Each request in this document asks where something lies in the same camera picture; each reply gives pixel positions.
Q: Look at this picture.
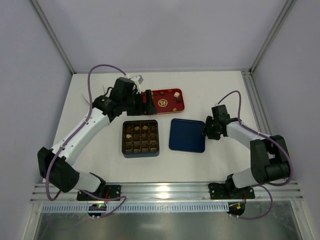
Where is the blue box lid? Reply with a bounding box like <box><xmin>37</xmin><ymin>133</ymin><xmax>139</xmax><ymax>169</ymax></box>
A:
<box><xmin>168</xmin><ymin>118</ymin><xmax>206</xmax><ymax>153</ymax></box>

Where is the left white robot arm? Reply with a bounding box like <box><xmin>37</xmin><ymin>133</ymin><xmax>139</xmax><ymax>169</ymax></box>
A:
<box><xmin>37</xmin><ymin>75</ymin><xmax>157</xmax><ymax>193</ymax></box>

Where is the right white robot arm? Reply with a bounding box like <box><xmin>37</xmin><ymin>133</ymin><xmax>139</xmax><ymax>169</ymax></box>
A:
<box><xmin>203</xmin><ymin>105</ymin><xmax>292</xmax><ymax>200</ymax></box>

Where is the blue chocolate box with insert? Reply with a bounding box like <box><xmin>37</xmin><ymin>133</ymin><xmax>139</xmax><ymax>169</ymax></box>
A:
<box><xmin>121</xmin><ymin>119</ymin><xmax>160</xmax><ymax>158</ymax></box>

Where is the red rectangular tray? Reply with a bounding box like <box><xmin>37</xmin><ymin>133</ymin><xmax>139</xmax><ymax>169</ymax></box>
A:
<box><xmin>151</xmin><ymin>88</ymin><xmax>185</xmax><ymax>115</ymax></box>

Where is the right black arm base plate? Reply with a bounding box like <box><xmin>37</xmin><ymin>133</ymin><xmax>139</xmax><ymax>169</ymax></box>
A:
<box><xmin>207</xmin><ymin>182</ymin><xmax>256</xmax><ymax>200</ymax></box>

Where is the aluminium rail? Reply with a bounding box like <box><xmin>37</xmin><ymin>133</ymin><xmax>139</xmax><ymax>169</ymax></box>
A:
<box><xmin>29</xmin><ymin>181</ymin><xmax>305</xmax><ymax>204</ymax></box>

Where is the slotted cable duct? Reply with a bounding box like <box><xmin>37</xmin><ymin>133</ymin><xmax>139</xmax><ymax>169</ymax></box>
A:
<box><xmin>41</xmin><ymin>202</ymin><xmax>229</xmax><ymax>214</ymax></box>

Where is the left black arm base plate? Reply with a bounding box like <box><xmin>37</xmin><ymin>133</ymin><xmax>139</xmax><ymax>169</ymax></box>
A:
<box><xmin>76</xmin><ymin>184</ymin><xmax>122</xmax><ymax>201</ymax></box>

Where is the left frame post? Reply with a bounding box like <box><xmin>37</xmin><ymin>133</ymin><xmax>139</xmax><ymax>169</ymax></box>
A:
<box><xmin>28</xmin><ymin>0</ymin><xmax>76</xmax><ymax>75</ymax></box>

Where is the frame post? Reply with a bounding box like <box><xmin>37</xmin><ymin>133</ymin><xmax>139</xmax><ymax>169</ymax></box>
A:
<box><xmin>249</xmin><ymin>0</ymin><xmax>297</xmax><ymax>75</ymax></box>
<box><xmin>28</xmin><ymin>0</ymin><xmax>76</xmax><ymax>75</ymax></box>

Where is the right frame post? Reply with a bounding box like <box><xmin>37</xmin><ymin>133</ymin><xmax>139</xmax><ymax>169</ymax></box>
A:
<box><xmin>249</xmin><ymin>0</ymin><xmax>297</xmax><ymax>75</ymax></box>

